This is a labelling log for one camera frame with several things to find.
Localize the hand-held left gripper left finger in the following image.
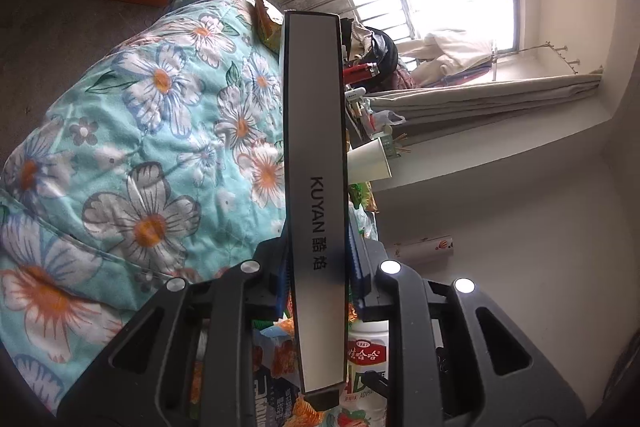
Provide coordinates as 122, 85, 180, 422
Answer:
57, 237, 296, 427

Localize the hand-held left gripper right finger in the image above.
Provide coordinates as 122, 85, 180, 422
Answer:
345, 224, 586, 427

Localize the long grey box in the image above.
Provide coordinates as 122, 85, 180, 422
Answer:
278, 9, 348, 413

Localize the green snack bag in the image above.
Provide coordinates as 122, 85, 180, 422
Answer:
347, 182, 381, 212

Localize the white yogurt bottle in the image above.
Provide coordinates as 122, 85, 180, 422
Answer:
335, 317, 393, 427

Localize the colourful snack packet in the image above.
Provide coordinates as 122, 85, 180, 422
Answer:
247, 317, 306, 427

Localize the white paper cup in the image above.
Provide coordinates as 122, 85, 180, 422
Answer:
345, 138, 393, 184

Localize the white plastic bag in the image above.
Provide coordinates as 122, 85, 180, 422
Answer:
367, 109, 408, 128

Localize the beige curtain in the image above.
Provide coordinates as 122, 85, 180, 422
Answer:
357, 67, 606, 142

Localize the black bag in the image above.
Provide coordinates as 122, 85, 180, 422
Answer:
350, 24, 401, 80

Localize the floral blanket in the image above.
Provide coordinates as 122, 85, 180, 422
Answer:
0, 0, 381, 418

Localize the white hanging clothing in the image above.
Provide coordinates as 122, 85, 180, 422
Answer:
400, 29, 496, 88

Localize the crumpled snack packet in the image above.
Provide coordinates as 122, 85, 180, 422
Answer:
250, 0, 286, 52

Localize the rolled wall sticker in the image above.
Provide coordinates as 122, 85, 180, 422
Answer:
392, 234, 456, 260

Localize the metal hook rail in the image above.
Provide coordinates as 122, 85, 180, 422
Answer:
492, 39, 581, 75

